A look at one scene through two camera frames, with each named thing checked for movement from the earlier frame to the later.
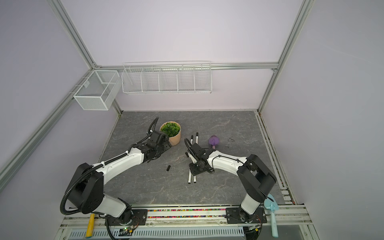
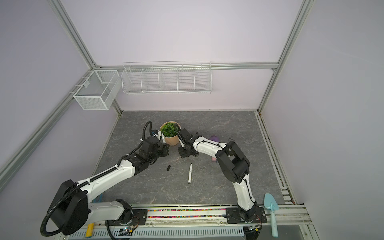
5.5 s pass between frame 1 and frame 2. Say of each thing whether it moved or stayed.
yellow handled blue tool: stayed
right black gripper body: moved
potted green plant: stayed
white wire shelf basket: stayed
